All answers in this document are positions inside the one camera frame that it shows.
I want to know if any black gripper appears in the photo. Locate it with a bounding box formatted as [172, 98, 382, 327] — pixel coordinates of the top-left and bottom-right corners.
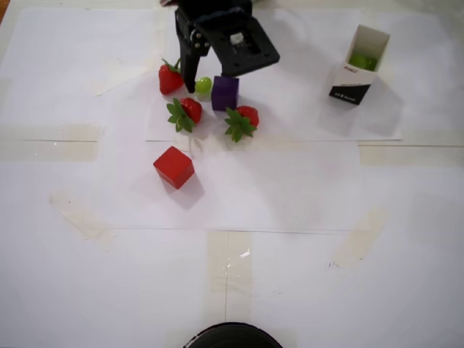
[175, 0, 254, 94]

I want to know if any red plastic strawberry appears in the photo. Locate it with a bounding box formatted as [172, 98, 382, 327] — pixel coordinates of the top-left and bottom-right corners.
[158, 57, 185, 96]
[223, 104, 260, 143]
[166, 96, 203, 133]

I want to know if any purple wooden cube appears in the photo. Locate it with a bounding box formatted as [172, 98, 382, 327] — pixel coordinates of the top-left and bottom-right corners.
[211, 75, 240, 112]

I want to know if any white and black cardboard box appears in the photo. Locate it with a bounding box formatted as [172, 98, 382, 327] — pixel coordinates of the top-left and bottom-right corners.
[328, 23, 392, 107]

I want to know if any translucent tape strip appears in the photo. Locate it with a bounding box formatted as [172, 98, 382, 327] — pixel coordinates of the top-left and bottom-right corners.
[207, 230, 254, 316]
[92, 57, 153, 97]
[49, 188, 117, 254]
[358, 143, 464, 167]
[331, 206, 391, 268]
[0, 124, 102, 162]

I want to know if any red wooden cube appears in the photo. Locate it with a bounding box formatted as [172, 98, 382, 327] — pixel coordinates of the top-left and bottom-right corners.
[152, 146, 196, 190]

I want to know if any black round object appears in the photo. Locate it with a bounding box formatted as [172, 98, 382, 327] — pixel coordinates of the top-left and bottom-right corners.
[183, 321, 283, 348]

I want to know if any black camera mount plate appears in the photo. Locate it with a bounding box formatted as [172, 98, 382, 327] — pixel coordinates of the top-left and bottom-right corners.
[194, 9, 281, 78]

